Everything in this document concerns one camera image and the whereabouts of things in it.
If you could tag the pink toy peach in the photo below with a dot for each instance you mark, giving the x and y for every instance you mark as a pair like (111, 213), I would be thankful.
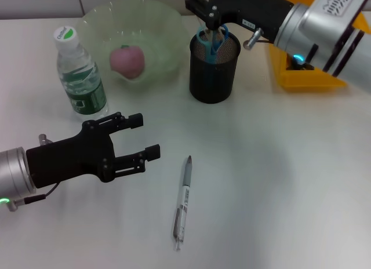
(127, 63)

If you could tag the blue scissors with cover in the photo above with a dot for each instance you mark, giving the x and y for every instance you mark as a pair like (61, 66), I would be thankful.
(210, 56)

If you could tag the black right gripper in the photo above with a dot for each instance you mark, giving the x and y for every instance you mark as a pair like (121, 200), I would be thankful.
(255, 8)

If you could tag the clear green-label water bottle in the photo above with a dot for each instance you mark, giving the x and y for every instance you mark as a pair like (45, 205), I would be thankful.
(84, 86)

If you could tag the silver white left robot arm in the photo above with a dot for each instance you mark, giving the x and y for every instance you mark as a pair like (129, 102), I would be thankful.
(14, 170)

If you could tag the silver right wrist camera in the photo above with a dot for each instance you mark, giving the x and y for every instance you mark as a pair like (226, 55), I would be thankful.
(333, 8)

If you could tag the translucent green fruit bowl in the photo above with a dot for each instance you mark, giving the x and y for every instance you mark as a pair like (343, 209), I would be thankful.
(162, 28)

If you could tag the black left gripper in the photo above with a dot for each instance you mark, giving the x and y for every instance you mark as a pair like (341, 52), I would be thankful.
(69, 159)

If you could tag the grey clear pen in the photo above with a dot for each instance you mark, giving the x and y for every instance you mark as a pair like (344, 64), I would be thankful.
(187, 176)

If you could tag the black mesh pen holder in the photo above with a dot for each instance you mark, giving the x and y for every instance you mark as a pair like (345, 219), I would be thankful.
(213, 80)

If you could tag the yellow plastic bin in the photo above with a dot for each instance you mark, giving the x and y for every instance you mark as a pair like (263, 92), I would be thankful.
(304, 77)

